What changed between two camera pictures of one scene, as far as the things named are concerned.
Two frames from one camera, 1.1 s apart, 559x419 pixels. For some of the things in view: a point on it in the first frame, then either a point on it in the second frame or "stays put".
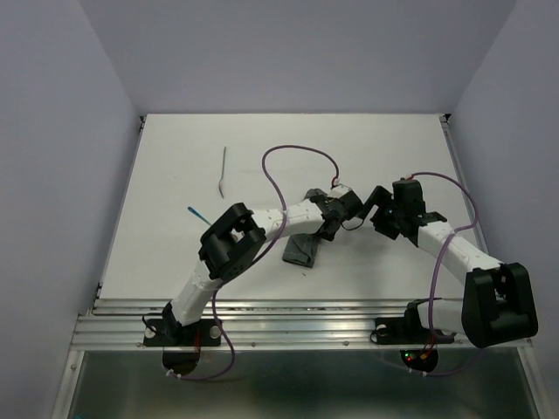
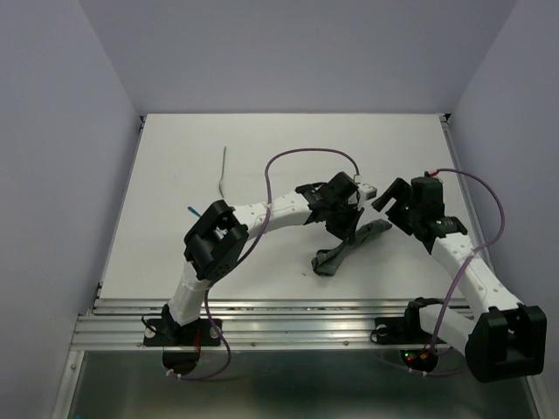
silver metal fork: x=223 y=172 stays put
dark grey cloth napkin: x=302 y=249 → x=327 y=261
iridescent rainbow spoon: x=191 y=209 stays put
